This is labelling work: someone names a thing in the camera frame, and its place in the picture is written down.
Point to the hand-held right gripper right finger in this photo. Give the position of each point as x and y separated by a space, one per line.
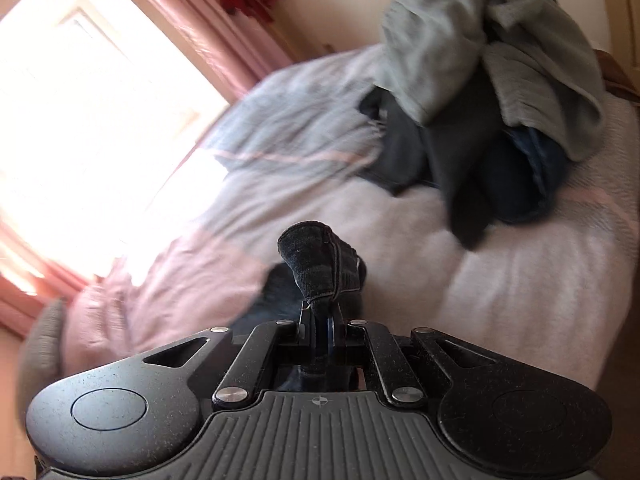
352 336

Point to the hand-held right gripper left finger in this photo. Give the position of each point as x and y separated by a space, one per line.
277 342

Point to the black denim pants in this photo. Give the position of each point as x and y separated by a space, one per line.
310 260

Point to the dark grey pants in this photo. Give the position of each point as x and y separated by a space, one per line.
450 160

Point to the bed with pink-white blanket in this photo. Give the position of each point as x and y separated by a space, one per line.
500 285

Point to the grey cushion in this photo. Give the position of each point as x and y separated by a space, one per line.
42 345

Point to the blue jeans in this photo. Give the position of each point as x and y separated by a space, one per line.
530 175

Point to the bright window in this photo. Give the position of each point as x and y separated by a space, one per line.
90 125

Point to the grey knit garment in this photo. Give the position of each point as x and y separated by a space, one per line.
522 90

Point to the pile of grey and dark clothes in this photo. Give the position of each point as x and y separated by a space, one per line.
435 35

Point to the brown wooden furniture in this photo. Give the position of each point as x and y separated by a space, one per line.
612 70

